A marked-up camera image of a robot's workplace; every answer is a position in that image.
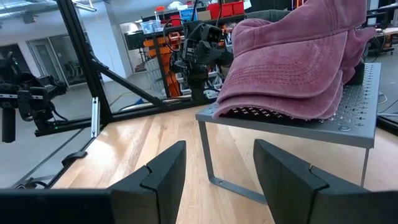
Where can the orange storage bin rack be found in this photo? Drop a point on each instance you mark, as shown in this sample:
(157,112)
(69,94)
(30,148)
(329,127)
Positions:
(155,43)

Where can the clear plastic box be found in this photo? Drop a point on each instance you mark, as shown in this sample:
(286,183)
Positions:
(150,27)

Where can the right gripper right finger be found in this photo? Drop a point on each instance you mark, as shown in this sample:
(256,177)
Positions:
(292,193)

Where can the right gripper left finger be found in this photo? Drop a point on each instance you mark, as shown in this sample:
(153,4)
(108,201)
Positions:
(161,193)

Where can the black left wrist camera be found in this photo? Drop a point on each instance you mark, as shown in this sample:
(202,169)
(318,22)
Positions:
(214,33)

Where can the red storage bins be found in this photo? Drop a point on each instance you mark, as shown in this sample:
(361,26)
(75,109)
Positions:
(227,9)

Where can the silver frame bracket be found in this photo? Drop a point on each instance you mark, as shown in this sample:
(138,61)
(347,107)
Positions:
(95,118)

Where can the grey perforated metal shelf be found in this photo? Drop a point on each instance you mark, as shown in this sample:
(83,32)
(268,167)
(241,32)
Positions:
(357,118)

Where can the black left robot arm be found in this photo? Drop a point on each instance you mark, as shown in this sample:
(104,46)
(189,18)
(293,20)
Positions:
(197,82)

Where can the blue box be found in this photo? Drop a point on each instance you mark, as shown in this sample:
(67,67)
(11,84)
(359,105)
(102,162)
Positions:
(188,15)

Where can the black plastic clip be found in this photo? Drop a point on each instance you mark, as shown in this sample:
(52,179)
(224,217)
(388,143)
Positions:
(74,157)

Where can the black aluminium table frame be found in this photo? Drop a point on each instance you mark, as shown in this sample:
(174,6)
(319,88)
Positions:
(84,62)

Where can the black background robot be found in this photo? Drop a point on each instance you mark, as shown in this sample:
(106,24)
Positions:
(31,93)

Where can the small cardboard box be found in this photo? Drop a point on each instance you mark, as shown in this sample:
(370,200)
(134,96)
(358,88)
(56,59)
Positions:
(204,15)

